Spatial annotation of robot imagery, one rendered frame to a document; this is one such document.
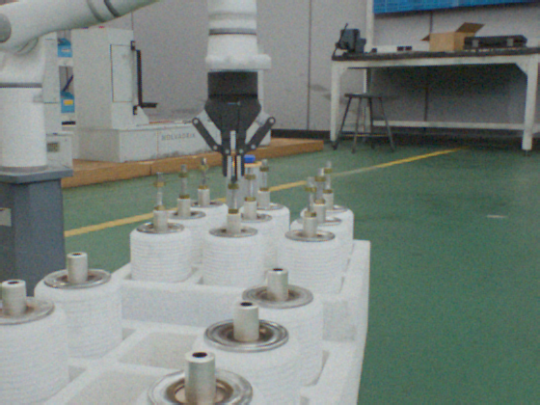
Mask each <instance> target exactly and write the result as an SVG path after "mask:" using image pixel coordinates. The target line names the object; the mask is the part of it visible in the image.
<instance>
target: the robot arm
mask: <svg viewBox="0 0 540 405"><path fill-rule="evenodd" d="M161 1H164V0H22V1H18V2H14V3H11V4H8V5H4V6H1V7H0V52H2V53H5V65H4V67H3V69H2V70H1V71H0V170H2V171H3V172H7V173H29V172H39V171H45V170H47V149H46V133H45V115H44V100H43V78H44V76H45V37H44V36H45V35H48V34H51V33H54V32H59V31H64V30H71V29H78V28H84V27H89V26H94V25H97V24H101V23H106V22H109V21H111V20H114V19H117V18H119V17H122V16H125V15H127V14H130V13H132V12H135V11H137V10H140V9H142V8H143V7H146V6H148V5H153V4H156V3H158V2H161ZM206 3H207V16H208V42H207V49H206V58H205V69H206V70H207V102H206V104H205V106H204V110H203V111H202V112H201V113H199V114H198V115H197V116H196V117H192V118H191V120H190V123H192V125H193V126H194V127H195V128H196V129H197V130H198V132H199V133H200V134H201V136H202V137H203V139H204V140H205V141H206V143H207V144H208V146H209V147H210V148H211V149H212V150H213V151H217V152H220V153H221V154H222V156H223V157H222V173H223V176H224V177H225V178H226V180H231V176H232V156H231V155H230V153H231V147H230V132H231V131H233V130H234V131H235V155H234V174H235V175H236V180H241V177H242V176H244V174H245V164H244V156H245V154H246V153H247V152H249V151H251V150H256V149H257V147H258V146H259V145H260V144H261V141H262V140H263V138H264V137H265V136H266V134H267V133H268V131H269V130H270V129H271V127H273V125H274V124H275V122H276V119H275V118H274V117H271V116H269V115H268V114H266V113H265V112H263V111H262V110H261V104H260V102H259V99H258V71H259V70H270V69H271V58H270V56H269V55H268V54H258V48H257V2H256V0H206ZM207 117H209V118H210V120H211V121H212V123H213V124H214V125H215V127H216V128H218V129H219V130H220V133H221V143H222V145H219V144H217V143H216V142H215V140H214V139H213V138H212V136H211V135H210V134H209V132H208V131H207ZM257 117H259V120H258V125H259V128H258V129H257V131H256V133H255V134H254V135H253V137H252V138H251V140H250V141H249V142H248V143H247V144H245V140H246V130H247V129H249V128H250V127H251V126H252V124H253V123H254V121H255V120H256V118H257Z"/></svg>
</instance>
